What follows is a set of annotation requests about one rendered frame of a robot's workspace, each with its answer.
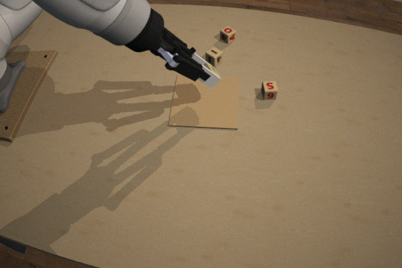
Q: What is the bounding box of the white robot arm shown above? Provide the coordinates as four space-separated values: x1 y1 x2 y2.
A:
0 0 151 113

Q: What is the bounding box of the tan square mat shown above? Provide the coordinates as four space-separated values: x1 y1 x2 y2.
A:
169 75 239 129

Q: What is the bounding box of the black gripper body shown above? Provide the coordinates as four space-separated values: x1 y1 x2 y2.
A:
124 8 175 56

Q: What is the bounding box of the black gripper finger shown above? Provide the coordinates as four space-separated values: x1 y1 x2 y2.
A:
163 27 208 65
158 34 221 88

